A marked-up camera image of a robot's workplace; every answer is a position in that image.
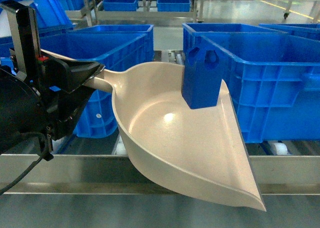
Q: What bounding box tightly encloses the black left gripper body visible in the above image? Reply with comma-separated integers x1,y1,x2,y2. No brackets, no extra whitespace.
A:
0,0,104,153

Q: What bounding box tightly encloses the blue plastic block part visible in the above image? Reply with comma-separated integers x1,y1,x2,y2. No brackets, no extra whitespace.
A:
181,37,228,110

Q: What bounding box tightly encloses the beige plastic dustpan tray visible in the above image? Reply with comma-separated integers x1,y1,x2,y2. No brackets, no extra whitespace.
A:
39,48,267,212

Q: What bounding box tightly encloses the blue bin front left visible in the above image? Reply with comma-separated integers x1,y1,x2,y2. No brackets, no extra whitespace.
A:
0,32,149,142

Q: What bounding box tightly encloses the blue bin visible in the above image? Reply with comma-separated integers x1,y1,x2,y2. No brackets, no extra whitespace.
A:
200,33,320,143
0,32,149,142
68,24,155,62
182,23,288,54

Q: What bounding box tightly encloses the blue bin rear left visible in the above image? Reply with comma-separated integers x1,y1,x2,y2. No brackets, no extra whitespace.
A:
68,24,155,62

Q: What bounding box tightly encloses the blue bin rear right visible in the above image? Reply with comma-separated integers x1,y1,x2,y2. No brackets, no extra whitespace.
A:
182,23,288,54

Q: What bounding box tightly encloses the blue bin front right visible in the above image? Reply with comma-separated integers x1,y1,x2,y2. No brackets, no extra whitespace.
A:
200,33,320,143

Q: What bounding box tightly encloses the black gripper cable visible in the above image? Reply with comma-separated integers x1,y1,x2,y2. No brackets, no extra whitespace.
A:
0,131,55,196

